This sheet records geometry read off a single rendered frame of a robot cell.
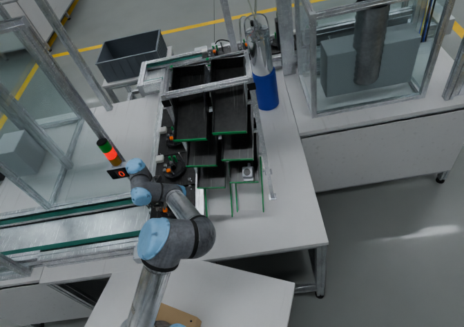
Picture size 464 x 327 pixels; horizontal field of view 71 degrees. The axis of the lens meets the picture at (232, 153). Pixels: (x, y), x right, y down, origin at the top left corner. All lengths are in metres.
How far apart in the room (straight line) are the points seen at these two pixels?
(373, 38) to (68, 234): 1.93
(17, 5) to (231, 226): 5.16
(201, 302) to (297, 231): 0.56
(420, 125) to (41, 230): 2.35
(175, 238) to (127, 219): 0.98
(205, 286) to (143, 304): 0.60
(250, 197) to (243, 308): 0.49
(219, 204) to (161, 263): 0.70
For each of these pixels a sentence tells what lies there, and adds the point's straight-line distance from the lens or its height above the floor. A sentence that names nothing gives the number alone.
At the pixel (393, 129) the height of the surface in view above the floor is 0.74.
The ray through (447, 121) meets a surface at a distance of 2.45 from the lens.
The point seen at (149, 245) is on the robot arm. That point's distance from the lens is 0.95.
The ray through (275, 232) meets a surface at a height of 0.86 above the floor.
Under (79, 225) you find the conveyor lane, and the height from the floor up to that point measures 0.92.
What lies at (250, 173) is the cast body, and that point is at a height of 1.26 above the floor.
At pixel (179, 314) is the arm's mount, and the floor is 0.99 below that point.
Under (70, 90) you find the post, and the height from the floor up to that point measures 1.69.
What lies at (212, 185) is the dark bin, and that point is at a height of 1.19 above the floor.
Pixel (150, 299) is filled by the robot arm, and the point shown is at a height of 1.42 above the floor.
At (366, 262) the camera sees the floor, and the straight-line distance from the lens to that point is 2.59.
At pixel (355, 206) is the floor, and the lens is 2.78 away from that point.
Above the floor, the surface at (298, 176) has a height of 0.86.
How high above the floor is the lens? 2.37
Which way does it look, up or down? 48 degrees down
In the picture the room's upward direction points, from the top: 17 degrees counter-clockwise
